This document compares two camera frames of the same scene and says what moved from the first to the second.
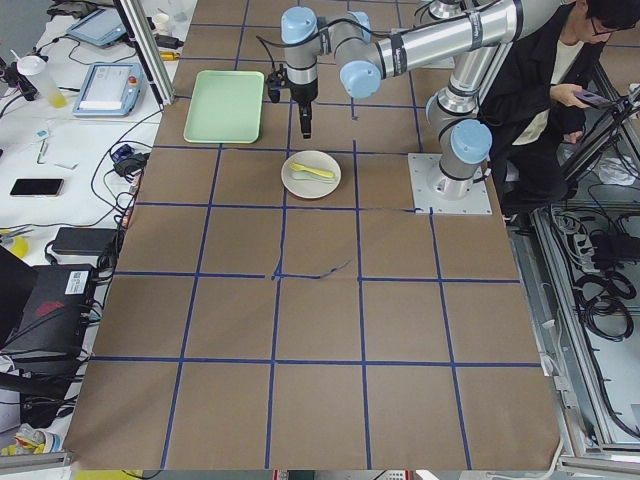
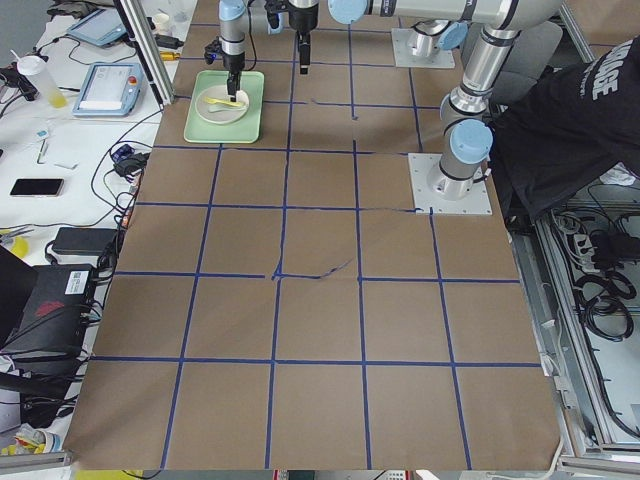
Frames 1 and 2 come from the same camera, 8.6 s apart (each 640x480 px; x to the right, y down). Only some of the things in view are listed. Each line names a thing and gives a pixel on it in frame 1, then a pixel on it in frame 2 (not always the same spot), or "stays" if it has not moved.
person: [530, 125] to [551, 142]
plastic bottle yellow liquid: [38, 71] stays
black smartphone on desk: [37, 187] stays
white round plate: [311, 188] to [217, 92]
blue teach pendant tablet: [109, 90] stays
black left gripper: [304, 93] to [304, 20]
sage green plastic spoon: [310, 176] to [219, 107]
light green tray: [226, 107] stays
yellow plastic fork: [296, 166] to [213, 101]
